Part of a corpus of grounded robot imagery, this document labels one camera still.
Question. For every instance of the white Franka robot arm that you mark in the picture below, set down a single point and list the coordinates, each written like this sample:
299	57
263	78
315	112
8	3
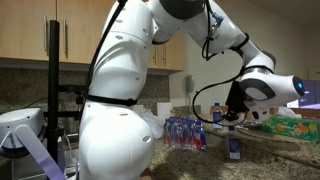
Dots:
113	140

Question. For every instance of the wrist mounted camera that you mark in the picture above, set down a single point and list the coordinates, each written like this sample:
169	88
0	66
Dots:
260	113

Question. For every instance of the television screen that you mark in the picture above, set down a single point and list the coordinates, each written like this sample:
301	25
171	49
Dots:
311	95

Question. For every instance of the Fiji water bottle red flower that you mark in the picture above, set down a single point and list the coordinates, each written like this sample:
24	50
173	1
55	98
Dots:
200	138

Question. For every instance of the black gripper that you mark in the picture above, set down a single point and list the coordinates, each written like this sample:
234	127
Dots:
237	98

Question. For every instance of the round woven placemat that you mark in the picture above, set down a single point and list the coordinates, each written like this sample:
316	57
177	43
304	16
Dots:
255	133

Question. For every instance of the wooden cabinet door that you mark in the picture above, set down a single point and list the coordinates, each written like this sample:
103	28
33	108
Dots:
80	33
150	61
173	56
23	30

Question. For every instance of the green floral tissue box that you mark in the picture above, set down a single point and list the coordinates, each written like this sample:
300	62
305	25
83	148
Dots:
290	128

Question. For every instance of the white box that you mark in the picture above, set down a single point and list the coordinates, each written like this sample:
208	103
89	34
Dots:
163	111

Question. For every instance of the black camera stand pole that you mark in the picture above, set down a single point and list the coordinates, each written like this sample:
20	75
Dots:
53	66

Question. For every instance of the grey wall phone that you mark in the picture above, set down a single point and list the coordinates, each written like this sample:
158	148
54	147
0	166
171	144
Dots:
189	83

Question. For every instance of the clear bottle blue label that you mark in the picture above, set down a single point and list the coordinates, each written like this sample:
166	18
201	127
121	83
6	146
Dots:
217	116
234	146

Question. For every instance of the shrink-wrapped water bottle pack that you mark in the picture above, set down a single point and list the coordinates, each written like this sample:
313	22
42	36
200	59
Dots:
178	133

